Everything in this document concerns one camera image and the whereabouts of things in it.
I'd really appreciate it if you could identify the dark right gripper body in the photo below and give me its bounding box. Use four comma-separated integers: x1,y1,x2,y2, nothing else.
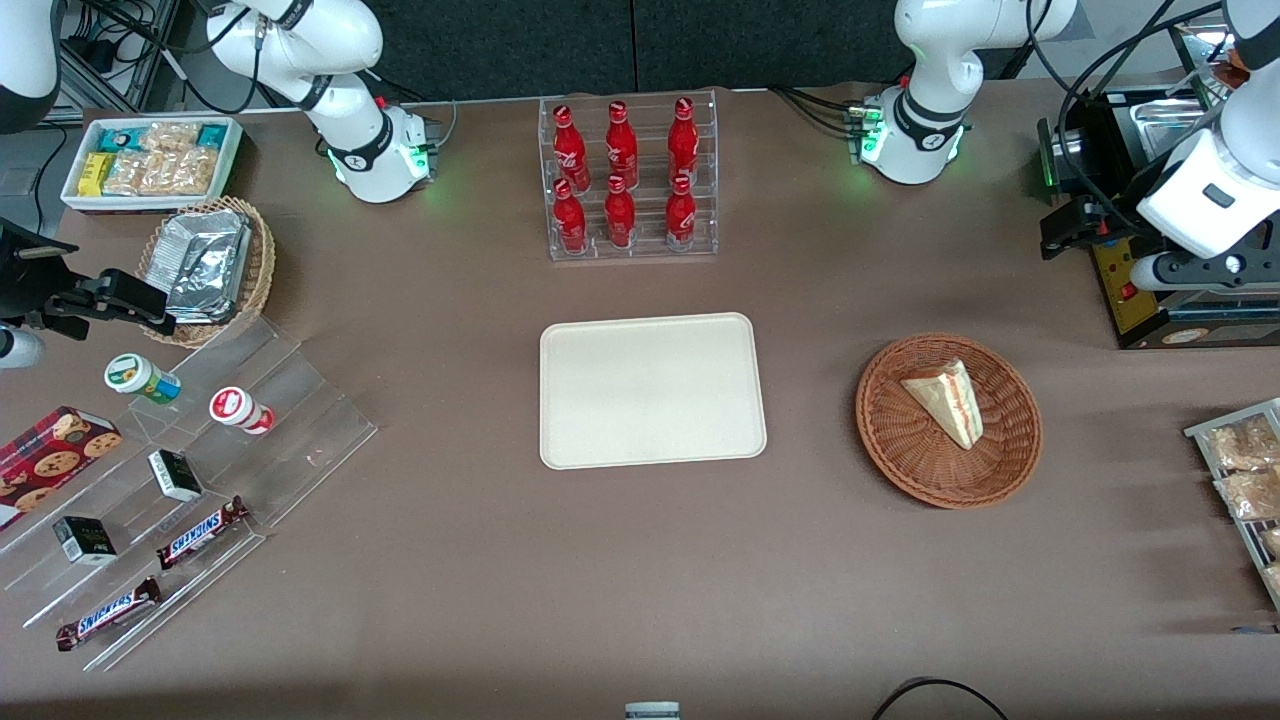
0,218,79,329

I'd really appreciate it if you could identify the triangle sandwich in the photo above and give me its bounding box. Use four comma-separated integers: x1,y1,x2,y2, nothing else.
900,358,985,451

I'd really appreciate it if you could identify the light wicker basket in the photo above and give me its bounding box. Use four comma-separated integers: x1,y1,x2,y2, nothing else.
135,196,276,349

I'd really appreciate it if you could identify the grey metal snack tray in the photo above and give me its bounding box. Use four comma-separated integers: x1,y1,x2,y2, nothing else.
1185,398,1280,611

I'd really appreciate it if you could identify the round brown wicker basket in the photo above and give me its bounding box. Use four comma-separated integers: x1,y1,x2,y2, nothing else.
855,332,1044,511

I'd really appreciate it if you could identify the cream plastic tray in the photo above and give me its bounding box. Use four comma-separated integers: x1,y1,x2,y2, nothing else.
539,312,768,471

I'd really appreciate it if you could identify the green lid yogurt cup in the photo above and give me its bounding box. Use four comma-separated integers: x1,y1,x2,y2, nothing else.
104,353,183,405

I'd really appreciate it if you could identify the silver foil package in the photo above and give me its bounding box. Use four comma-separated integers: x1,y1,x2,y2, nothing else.
163,245,247,323
158,210,251,263

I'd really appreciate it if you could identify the steel warmer pan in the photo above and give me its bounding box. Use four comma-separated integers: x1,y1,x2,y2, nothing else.
1130,95,1227,167

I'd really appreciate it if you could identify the white rectangular snack bin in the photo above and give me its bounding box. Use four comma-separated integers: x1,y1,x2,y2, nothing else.
60,117,244,213

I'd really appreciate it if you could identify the clear cracker bag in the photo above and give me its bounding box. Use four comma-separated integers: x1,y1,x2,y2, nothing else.
103,150,161,196
140,122,201,154
152,148,219,196

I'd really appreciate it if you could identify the black food warmer machine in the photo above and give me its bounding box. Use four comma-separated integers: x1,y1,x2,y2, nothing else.
1035,20,1280,351

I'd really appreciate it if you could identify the red plaid cookie box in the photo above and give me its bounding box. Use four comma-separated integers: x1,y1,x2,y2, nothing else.
0,405,123,531

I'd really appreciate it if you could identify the red lid yogurt cup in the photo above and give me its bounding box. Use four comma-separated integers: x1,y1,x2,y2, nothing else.
208,386,276,436

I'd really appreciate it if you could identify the small black box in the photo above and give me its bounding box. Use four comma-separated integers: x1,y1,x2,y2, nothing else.
148,449,204,503
52,516,118,567

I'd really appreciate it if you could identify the clear acrylic step display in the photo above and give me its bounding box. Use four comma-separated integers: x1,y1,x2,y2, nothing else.
0,315,379,673

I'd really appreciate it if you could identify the snickers chocolate bar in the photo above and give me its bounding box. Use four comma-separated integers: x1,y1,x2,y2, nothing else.
55,577,163,653
155,496,251,571

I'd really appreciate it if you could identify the red cola bottle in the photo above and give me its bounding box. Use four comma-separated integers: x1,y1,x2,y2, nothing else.
668,97,699,188
553,178,588,253
665,173,697,251
604,175,637,249
553,105,591,191
605,100,639,191

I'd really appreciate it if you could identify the clear acrylic bottle rack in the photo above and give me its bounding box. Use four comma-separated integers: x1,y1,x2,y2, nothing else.
538,88,719,263

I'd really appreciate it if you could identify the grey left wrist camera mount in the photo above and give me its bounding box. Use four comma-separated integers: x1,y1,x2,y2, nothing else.
1130,248,1280,294

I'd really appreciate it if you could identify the thin black hanging cable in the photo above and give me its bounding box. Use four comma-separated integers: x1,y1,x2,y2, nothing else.
30,128,67,241

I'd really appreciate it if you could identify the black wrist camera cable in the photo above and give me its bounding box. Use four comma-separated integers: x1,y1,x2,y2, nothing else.
1028,0,1236,216

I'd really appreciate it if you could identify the aluminium frame rack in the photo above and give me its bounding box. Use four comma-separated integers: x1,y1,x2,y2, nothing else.
60,0,186,113

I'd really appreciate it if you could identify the black base cable bundle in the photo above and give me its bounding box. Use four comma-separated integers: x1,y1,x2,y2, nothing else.
768,85,866,137

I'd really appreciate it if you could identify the black table edge cable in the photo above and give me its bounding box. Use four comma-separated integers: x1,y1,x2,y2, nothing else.
870,677,1011,720

